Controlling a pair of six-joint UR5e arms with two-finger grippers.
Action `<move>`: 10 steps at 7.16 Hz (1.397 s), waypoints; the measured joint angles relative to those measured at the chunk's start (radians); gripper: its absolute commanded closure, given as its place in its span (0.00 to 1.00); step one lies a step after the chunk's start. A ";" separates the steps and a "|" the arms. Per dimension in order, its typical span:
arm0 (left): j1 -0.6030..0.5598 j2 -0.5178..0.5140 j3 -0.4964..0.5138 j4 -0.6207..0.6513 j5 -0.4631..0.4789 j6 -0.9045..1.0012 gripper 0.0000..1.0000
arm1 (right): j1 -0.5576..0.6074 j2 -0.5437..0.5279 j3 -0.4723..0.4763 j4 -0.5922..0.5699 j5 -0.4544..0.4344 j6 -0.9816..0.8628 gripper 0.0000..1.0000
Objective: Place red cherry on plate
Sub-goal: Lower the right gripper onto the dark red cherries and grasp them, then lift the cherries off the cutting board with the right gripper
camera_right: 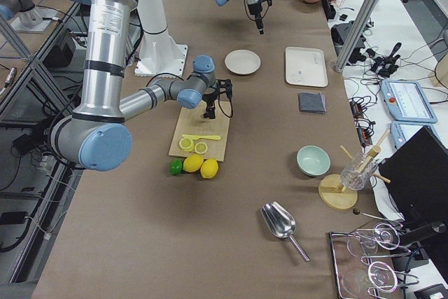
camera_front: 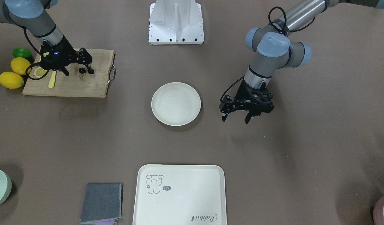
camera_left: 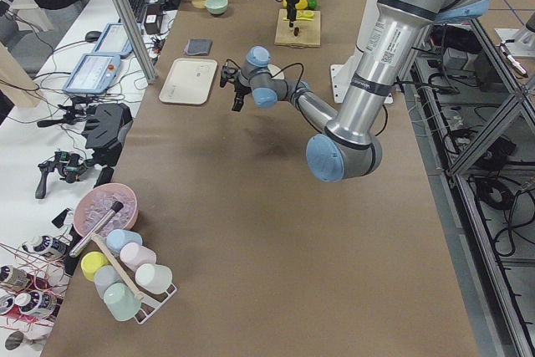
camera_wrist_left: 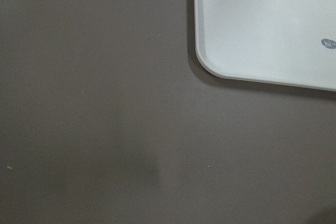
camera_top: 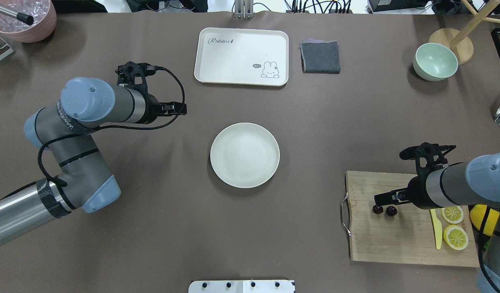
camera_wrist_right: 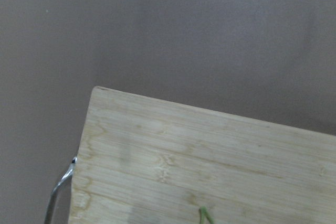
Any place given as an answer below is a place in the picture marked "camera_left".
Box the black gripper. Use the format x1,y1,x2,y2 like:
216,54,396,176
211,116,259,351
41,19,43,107
285,0,299,27
232,79,251,112

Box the round cream plate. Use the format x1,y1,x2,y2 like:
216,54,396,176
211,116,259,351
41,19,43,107
267,64,285,80

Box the cream rectangular tray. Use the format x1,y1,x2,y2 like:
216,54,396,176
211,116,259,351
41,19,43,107
159,58,217,105

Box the yellow plastic knife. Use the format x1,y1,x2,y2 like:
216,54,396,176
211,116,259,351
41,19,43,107
283,16,314,22

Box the bamboo cutting board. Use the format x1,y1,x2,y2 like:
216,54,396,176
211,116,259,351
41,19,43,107
274,9,321,48

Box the grey folded cloth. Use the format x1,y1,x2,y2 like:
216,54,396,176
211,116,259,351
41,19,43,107
184,38,212,56

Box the mint green bowl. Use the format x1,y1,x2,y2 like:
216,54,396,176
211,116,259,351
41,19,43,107
205,0,229,16

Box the black device stand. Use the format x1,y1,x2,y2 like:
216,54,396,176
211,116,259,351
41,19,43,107
82,103,133,166

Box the blue teach pendant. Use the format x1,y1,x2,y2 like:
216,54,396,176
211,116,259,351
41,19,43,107
93,23,133,58
63,53,121,95

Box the black computer mouse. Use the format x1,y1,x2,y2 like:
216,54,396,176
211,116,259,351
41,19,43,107
84,30,102,43

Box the pink bowl with ice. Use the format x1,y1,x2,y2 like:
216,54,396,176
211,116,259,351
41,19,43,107
74,183,138,237

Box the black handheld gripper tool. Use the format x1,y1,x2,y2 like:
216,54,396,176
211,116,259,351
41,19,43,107
34,150,89,199

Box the steel muddler tool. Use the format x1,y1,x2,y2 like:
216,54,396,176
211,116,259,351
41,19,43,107
69,201,124,258

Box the light blue cup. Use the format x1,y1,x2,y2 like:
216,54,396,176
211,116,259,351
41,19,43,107
105,229,143,256

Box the pink cup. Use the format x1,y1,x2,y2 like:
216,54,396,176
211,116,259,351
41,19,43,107
120,242,157,272

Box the white cup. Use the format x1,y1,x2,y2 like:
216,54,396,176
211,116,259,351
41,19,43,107
135,263,173,294

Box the yellow cup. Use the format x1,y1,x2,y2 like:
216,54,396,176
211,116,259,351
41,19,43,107
81,251,110,282

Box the grey cup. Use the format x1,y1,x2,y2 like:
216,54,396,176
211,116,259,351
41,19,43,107
94,265,122,298

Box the white cup rack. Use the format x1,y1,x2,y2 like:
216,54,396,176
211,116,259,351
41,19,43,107
90,234,178,325

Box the mint green cup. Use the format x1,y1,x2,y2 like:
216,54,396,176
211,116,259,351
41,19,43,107
103,283,141,322

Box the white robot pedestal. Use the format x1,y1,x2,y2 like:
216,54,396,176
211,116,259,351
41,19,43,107
329,47,396,105

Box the aluminium frame post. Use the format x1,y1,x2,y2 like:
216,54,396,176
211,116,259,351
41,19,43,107
112,0,157,84

